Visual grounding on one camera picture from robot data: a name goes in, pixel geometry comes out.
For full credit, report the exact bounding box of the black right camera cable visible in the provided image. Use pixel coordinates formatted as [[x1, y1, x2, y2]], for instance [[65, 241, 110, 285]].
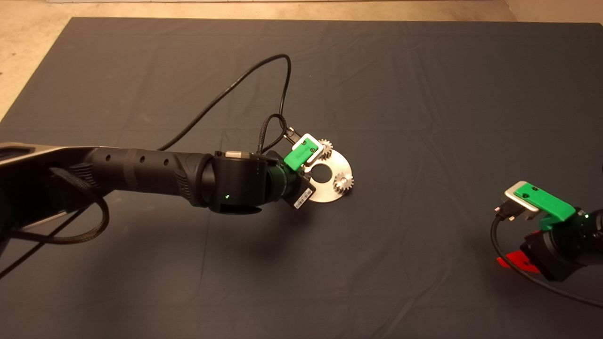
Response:
[[490, 206, 603, 309]]

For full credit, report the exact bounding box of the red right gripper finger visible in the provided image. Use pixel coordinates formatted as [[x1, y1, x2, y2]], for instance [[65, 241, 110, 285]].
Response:
[[496, 250, 540, 274]]

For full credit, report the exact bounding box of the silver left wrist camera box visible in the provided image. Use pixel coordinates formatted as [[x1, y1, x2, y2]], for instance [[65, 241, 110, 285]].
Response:
[[298, 133, 326, 165]]

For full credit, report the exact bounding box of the dark grey table cloth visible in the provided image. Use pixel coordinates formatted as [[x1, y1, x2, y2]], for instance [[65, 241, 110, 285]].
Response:
[[0, 17, 603, 339]]

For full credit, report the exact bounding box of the black left camera cable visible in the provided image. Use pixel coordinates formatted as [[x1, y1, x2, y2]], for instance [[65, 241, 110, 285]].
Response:
[[158, 54, 303, 156]]

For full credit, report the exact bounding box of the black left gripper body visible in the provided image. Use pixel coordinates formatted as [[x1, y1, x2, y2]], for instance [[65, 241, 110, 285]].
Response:
[[280, 169, 317, 210]]

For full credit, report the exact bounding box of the round metal carrier plate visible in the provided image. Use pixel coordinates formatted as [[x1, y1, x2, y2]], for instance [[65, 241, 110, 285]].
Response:
[[301, 150, 353, 204]]

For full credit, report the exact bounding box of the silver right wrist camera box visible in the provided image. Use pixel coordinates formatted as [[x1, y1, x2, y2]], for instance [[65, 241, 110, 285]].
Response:
[[504, 180, 541, 222]]

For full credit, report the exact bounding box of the green left camera mount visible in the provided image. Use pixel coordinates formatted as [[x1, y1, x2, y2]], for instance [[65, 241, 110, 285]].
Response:
[[284, 137, 321, 171]]

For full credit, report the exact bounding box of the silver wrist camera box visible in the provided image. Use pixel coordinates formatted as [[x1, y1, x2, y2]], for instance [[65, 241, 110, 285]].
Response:
[[298, 133, 326, 165], [504, 180, 541, 222]]

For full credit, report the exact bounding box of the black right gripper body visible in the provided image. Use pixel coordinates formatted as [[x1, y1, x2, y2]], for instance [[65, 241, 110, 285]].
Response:
[[520, 230, 585, 283]]

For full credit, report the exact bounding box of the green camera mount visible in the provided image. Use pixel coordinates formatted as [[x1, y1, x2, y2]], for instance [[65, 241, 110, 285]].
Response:
[[284, 137, 321, 171], [513, 185, 577, 231]]

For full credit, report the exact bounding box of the black camera cable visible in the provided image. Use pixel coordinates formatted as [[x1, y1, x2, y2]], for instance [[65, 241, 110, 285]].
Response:
[[490, 206, 603, 309], [158, 54, 303, 156]]

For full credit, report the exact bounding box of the green right camera mount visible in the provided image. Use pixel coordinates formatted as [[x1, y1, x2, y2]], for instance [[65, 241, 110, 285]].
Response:
[[513, 185, 577, 231]]

